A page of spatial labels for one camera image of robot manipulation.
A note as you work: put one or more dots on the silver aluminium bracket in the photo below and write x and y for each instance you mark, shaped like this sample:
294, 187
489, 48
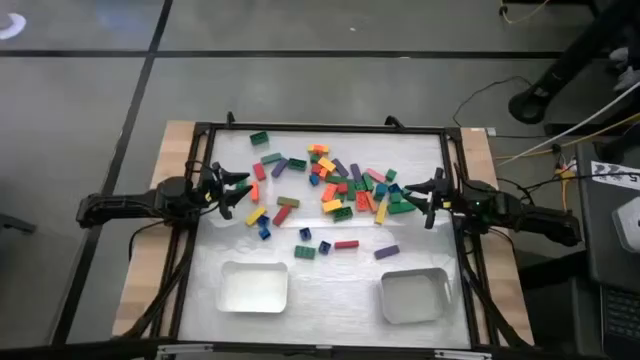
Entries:
185, 348
462, 355

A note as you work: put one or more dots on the black metal table frame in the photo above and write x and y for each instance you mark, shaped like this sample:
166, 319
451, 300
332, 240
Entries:
325, 128

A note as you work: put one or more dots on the white round floor marker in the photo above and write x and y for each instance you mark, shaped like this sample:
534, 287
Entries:
19, 24

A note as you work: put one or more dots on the green studded brick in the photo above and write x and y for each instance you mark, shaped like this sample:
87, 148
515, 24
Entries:
304, 252
297, 164
259, 138
342, 214

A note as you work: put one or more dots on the orange red studded brick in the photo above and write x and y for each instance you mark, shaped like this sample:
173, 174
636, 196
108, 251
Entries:
362, 201

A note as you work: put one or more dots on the black stand with round foot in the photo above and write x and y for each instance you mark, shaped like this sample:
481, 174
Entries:
565, 65

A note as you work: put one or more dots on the white plastic bin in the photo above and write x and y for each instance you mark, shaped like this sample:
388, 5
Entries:
412, 300
252, 290

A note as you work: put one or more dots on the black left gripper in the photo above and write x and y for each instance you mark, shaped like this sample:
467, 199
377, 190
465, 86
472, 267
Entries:
210, 190

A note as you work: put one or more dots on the person's white shoe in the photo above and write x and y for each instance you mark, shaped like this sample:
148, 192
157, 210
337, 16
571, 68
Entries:
629, 77

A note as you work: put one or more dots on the small green brick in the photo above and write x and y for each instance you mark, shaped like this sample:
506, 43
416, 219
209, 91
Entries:
314, 158
243, 185
395, 197
360, 185
390, 175

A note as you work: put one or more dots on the red long block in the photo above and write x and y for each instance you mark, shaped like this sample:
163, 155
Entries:
259, 171
281, 215
346, 244

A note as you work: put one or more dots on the yellow long block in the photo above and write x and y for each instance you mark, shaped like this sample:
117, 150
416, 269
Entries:
381, 212
332, 205
326, 164
255, 216

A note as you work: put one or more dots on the purple long block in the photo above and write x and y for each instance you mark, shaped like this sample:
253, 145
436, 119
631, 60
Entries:
386, 252
340, 167
355, 172
279, 168

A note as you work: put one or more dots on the small teal blue brick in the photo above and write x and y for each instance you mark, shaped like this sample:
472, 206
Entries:
381, 189

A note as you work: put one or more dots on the teal green long block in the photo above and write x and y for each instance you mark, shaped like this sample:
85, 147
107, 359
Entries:
271, 158

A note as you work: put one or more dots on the white printed label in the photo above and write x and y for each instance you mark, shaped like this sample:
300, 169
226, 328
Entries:
615, 175

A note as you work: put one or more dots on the small red brick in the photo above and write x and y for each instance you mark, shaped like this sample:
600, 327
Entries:
342, 188
316, 169

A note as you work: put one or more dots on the black equipment case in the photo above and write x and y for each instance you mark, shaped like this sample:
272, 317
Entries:
600, 240

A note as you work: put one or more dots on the orange long block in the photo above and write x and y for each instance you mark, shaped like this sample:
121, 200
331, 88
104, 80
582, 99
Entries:
371, 202
329, 192
255, 192

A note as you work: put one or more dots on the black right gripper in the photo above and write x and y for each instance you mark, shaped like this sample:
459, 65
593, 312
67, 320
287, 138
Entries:
447, 197

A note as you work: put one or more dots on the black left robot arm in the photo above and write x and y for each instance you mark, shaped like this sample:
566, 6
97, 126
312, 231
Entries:
120, 205

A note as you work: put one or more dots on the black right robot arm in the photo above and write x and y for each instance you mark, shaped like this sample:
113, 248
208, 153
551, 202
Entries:
540, 217

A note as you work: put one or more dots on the black keyboard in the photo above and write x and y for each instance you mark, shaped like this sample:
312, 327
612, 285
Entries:
622, 315

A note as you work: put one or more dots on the yellow orange studded brick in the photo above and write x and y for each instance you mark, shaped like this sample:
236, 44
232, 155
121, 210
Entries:
318, 149

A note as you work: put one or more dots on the pink long block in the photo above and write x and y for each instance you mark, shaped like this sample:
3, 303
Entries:
376, 175

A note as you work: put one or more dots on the small orange brick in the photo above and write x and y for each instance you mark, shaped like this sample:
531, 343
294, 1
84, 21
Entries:
323, 173

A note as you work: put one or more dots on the black furniture foot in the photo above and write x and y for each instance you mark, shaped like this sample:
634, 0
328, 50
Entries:
15, 223

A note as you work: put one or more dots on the black frame clamp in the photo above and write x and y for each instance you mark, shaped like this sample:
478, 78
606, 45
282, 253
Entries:
230, 119
394, 121

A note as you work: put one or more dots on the small white box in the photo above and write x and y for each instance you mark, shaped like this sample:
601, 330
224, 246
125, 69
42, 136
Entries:
491, 131

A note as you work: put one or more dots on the white device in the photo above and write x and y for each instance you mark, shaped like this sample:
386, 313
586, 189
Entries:
629, 225

